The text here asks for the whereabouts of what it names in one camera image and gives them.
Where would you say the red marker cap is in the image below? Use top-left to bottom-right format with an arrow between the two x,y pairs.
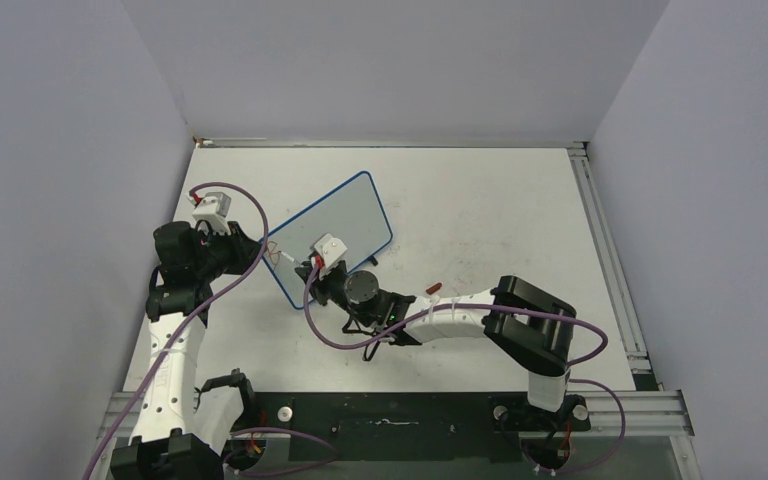
425,282 -> 442,295

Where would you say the aluminium frame rail right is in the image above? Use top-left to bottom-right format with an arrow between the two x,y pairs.
567,142 -> 653,375

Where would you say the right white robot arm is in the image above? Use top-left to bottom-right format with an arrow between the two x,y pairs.
295,256 -> 607,428

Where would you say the aluminium frame rail front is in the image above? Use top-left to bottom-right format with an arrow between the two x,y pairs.
96,389 -> 695,440

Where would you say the blue framed whiteboard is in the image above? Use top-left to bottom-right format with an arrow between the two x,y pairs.
266,171 -> 394,310

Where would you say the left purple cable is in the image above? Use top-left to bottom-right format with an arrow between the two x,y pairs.
79,180 -> 270,480

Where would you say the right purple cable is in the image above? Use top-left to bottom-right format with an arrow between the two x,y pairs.
303,261 -> 628,476

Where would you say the red capped whiteboard marker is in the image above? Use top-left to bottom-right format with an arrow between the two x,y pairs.
279,250 -> 301,265

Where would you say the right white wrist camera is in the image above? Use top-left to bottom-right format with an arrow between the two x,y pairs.
312,233 -> 348,273

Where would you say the purple cable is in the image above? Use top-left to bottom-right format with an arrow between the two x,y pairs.
303,261 -> 628,476
79,180 -> 270,480

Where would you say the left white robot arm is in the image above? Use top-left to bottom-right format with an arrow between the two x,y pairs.
110,220 -> 264,479

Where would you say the aluminium frame rail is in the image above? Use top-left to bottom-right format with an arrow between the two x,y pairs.
567,142 -> 653,375
96,389 -> 695,440

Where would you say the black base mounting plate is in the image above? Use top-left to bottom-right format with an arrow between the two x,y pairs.
243,392 -> 591,463

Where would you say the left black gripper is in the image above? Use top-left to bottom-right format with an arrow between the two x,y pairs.
193,221 -> 265,282

